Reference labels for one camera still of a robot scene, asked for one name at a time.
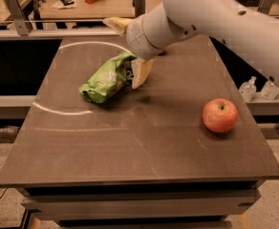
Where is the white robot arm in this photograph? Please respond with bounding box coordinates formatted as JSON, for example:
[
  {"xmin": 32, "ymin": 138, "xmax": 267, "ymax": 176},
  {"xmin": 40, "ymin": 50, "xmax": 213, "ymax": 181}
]
[{"xmin": 103, "ymin": 0, "xmax": 279, "ymax": 87}]

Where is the green rice chip bag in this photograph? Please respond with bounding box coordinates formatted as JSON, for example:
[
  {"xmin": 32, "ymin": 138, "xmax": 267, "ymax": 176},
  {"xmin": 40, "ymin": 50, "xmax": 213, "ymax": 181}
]
[{"xmin": 78, "ymin": 51, "xmax": 136, "ymax": 104}]

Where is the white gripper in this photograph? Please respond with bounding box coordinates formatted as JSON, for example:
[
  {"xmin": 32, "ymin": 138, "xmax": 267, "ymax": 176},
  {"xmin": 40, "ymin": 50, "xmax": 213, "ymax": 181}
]
[{"xmin": 103, "ymin": 15, "xmax": 161, "ymax": 89}]

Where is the left metal bracket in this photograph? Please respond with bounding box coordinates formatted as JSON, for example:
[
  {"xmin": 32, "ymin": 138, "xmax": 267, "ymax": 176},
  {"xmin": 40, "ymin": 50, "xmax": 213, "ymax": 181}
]
[{"xmin": 4, "ymin": 0, "xmax": 32, "ymax": 36}]

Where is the red apple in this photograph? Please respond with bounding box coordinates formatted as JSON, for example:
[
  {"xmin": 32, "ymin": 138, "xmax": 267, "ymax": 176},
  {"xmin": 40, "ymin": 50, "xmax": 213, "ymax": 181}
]
[{"xmin": 202, "ymin": 98, "xmax": 239, "ymax": 134}]

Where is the red coca-cola can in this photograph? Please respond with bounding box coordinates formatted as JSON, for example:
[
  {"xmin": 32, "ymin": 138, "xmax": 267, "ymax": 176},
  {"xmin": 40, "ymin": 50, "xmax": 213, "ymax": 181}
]
[{"xmin": 158, "ymin": 49, "xmax": 168, "ymax": 55}]

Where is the clear sanitizer bottle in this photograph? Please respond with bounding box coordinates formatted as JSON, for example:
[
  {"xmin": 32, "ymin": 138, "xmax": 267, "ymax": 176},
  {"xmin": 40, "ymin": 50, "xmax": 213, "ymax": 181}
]
[
  {"xmin": 239, "ymin": 76, "xmax": 256, "ymax": 102},
  {"xmin": 260, "ymin": 76, "xmax": 279, "ymax": 100}
]

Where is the middle metal bracket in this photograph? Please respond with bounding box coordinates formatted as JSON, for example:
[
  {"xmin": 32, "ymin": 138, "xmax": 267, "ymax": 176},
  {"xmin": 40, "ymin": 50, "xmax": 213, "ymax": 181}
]
[{"xmin": 133, "ymin": 0, "xmax": 145, "ymax": 17}]

